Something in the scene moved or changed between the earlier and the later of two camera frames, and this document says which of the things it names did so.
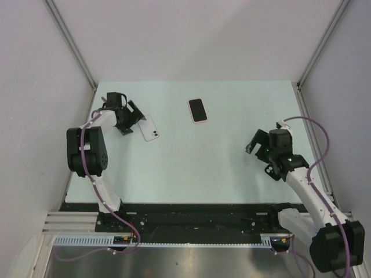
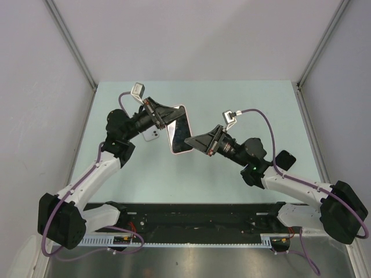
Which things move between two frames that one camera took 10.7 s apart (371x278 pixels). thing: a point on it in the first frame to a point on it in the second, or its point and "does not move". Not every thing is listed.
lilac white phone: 148,128 does not move
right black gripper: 260,137 to 207,144
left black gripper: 135,116 to 173,113
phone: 197,110 to 178,131
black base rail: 186,219 does not move
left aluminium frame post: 52,7 does not move
